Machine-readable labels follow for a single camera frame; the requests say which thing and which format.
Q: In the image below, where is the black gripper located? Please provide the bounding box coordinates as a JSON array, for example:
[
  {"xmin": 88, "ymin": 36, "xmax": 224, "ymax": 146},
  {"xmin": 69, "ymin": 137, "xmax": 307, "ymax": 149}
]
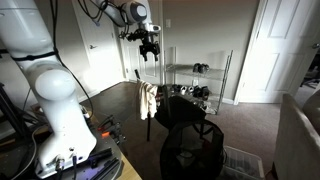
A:
[{"xmin": 138, "ymin": 32, "xmax": 161, "ymax": 63}]

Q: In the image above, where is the cream white shirt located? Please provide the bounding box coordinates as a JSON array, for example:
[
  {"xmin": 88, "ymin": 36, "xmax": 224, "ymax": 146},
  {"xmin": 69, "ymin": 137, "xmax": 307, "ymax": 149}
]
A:
[{"xmin": 135, "ymin": 79, "xmax": 159, "ymax": 121}]

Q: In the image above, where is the black mesh laundry basket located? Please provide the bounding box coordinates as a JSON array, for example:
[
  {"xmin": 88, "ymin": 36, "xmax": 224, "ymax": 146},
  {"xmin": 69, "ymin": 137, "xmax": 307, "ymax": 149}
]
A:
[{"xmin": 159, "ymin": 119, "xmax": 225, "ymax": 180}]

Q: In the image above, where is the white closet door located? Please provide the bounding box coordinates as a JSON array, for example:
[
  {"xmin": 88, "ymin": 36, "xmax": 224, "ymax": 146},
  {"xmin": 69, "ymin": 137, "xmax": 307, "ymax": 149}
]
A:
[{"xmin": 122, "ymin": 29, "xmax": 165, "ymax": 85}]

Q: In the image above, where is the black white sneaker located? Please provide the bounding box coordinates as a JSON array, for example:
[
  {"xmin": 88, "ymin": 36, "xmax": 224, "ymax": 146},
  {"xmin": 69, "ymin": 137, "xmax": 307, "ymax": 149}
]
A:
[{"xmin": 170, "ymin": 83, "xmax": 183, "ymax": 95}]

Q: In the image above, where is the dark shoe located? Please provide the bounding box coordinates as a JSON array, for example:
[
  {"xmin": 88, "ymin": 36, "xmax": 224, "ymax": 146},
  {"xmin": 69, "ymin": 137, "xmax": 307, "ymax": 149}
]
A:
[
  {"xmin": 192, "ymin": 62, "xmax": 202, "ymax": 74},
  {"xmin": 199, "ymin": 63, "xmax": 211, "ymax": 75}
]

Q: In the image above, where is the black shoe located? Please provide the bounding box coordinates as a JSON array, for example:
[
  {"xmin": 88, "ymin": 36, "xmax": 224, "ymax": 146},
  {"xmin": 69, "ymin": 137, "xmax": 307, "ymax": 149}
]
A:
[{"xmin": 193, "ymin": 85, "xmax": 211, "ymax": 101}]

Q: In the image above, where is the white shoe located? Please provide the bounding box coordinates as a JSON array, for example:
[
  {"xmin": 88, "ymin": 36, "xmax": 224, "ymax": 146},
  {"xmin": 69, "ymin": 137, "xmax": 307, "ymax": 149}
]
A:
[{"xmin": 199, "ymin": 100, "xmax": 218, "ymax": 115}]

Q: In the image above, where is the black orange clamp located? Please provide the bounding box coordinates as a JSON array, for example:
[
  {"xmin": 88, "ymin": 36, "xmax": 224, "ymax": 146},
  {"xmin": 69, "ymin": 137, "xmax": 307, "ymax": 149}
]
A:
[
  {"xmin": 96, "ymin": 114, "xmax": 117, "ymax": 132},
  {"xmin": 100, "ymin": 122, "xmax": 128, "ymax": 146}
]

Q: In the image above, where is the white panel door with knob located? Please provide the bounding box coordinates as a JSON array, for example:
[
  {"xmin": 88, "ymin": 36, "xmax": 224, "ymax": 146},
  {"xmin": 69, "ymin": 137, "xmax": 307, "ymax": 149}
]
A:
[{"xmin": 237, "ymin": 0, "xmax": 320, "ymax": 105}]

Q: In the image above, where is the white plastic storage bin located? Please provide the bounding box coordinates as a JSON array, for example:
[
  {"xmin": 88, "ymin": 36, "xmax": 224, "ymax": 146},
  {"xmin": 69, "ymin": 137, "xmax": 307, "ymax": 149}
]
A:
[{"xmin": 219, "ymin": 145, "xmax": 266, "ymax": 180}]

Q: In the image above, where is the black tripod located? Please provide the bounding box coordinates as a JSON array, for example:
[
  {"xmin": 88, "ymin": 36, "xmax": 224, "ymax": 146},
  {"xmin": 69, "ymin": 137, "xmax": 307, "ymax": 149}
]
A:
[{"xmin": 0, "ymin": 82, "xmax": 32, "ymax": 159}]

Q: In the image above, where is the beige sofa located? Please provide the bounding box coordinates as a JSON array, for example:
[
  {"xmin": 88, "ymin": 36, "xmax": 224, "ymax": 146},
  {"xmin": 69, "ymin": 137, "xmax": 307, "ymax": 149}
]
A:
[{"xmin": 272, "ymin": 89, "xmax": 320, "ymax": 180}]

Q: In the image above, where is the white door with lever handle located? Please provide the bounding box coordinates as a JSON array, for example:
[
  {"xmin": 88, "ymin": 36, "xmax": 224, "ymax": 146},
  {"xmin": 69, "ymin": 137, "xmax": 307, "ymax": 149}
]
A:
[{"xmin": 71, "ymin": 0, "xmax": 125, "ymax": 93}]

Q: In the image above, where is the metal wire shelf rack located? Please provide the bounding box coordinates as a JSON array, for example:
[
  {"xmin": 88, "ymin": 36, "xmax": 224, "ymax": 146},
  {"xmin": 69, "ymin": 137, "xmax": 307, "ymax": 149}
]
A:
[{"xmin": 163, "ymin": 46, "xmax": 234, "ymax": 116}]

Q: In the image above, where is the long black arm cable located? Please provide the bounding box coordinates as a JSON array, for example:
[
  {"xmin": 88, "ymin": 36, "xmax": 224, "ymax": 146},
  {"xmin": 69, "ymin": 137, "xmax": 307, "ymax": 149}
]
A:
[{"xmin": 49, "ymin": 0, "xmax": 95, "ymax": 113}]

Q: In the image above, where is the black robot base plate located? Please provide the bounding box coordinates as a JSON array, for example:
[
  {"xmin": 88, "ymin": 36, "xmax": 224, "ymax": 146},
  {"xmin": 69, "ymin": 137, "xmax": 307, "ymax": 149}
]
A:
[{"xmin": 0, "ymin": 124, "xmax": 124, "ymax": 180}]

